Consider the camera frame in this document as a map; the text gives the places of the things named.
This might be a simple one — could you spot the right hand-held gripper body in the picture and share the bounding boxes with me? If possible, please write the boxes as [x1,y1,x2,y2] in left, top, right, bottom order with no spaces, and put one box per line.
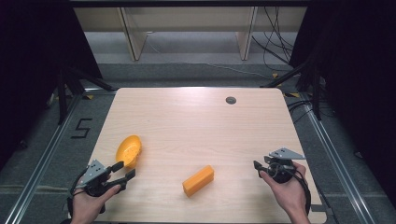
[263,147,306,185]

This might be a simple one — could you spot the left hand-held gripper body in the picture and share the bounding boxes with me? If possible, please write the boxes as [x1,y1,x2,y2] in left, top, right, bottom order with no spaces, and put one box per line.
[76,159,127,198]

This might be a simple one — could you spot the yellow plastic bowl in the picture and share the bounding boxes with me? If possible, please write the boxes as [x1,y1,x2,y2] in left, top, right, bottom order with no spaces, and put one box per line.
[115,133,143,170]

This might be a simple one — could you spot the orange rectangular block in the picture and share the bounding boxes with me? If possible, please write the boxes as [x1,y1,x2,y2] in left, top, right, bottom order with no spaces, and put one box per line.
[181,164,216,198]

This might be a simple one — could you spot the person's right hand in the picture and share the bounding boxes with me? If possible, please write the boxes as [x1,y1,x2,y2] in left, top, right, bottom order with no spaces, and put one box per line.
[259,161,308,217]

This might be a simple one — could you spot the person's left hand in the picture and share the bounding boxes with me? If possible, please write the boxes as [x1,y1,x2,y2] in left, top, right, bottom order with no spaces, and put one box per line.
[70,184,122,220]

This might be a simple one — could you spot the black metal stand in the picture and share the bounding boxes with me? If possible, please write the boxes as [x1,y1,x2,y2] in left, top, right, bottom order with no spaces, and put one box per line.
[261,54,324,121]
[55,65,117,126]

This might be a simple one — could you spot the black curtain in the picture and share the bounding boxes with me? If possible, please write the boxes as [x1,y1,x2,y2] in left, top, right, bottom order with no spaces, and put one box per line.
[0,0,105,171]
[289,0,396,200]

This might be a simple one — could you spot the light wooden shelf unit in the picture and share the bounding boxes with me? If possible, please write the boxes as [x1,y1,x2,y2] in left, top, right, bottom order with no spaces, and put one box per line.
[73,6,308,62]

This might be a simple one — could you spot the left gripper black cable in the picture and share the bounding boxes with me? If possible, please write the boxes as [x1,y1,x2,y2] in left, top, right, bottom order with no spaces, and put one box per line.
[66,169,88,217]

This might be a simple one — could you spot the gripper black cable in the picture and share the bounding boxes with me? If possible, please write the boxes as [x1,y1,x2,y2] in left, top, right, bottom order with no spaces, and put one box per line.
[66,169,88,217]
[268,162,313,216]

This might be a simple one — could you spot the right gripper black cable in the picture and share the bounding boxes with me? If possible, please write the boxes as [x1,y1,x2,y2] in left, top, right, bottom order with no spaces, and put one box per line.
[268,162,313,216]

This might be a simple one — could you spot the aluminium floor rail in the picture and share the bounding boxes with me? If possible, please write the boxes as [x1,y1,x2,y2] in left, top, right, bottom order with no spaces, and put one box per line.
[295,92,378,224]
[3,89,117,224]

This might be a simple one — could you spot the black floor cables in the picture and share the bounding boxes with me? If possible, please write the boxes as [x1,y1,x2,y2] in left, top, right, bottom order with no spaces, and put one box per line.
[287,98,316,124]

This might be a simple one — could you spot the bundle of black cables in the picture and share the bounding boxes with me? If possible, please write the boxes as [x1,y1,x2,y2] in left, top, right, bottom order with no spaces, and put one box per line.
[251,6,296,73]

